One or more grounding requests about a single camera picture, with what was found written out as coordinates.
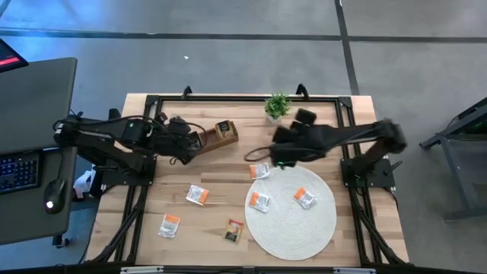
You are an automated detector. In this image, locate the black monitor with red stripe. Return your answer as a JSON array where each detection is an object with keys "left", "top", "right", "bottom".
[{"left": 0, "top": 37, "right": 30, "bottom": 74}]

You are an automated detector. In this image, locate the black computer mouse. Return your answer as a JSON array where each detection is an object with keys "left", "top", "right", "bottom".
[{"left": 43, "top": 178, "right": 68, "bottom": 215}]

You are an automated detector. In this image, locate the white round woven placemat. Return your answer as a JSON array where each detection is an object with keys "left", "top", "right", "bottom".
[{"left": 244, "top": 164, "right": 338, "bottom": 262}]

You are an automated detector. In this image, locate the white orange tea packet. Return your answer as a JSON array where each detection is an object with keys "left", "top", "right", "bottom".
[
  {"left": 185, "top": 184, "right": 210, "bottom": 206},
  {"left": 249, "top": 162, "right": 271, "bottom": 180},
  {"left": 158, "top": 213, "right": 182, "bottom": 239},
  {"left": 292, "top": 186, "right": 317, "bottom": 209},
  {"left": 248, "top": 190, "right": 272, "bottom": 213}
]

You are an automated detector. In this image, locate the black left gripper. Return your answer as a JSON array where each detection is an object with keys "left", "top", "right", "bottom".
[{"left": 158, "top": 116, "right": 205, "bottom": 166}]

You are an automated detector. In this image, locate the black backlit keyboard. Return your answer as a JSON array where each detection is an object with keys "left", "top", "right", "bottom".
[{"left": 0, "top": 151, "right": 42, "bottom": 196}]

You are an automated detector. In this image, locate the black aluminium table frame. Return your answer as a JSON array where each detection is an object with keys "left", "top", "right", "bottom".
[{"left": 85, "top": 94, "right": 410, "bottom": 267}]

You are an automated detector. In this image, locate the grey metal table stand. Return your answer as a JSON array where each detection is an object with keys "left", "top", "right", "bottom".
[{"left": 419, "top": 97, "right": 487, "bottom": 222}]

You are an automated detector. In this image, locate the white frame bracket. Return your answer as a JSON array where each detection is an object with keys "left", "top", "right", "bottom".
[
  {"left": 333, "top": 267, "right": 377, "bottom": 274},
  {"left": 119, "top": 265, "right": 164, "bottom": 274}
]

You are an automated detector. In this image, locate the grey office desk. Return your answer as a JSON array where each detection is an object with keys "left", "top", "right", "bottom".
[{"left": 0, "top": 56, "right": 78, "bottom": 247}]

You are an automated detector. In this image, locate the green plant in white pot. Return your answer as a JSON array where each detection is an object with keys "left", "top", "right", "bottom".
[{"left": 264, "top": 92, "right": 292, "bottom": 125}]

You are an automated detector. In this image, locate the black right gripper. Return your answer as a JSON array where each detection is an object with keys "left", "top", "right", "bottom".
[{"left": 268, "top": 108, "right": 336, "bottom": 168}]

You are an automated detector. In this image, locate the brown wooden organizer box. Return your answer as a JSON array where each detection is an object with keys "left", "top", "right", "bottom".
[{"left": 196, "top": 119, "right": 240, "bottom": 155}]

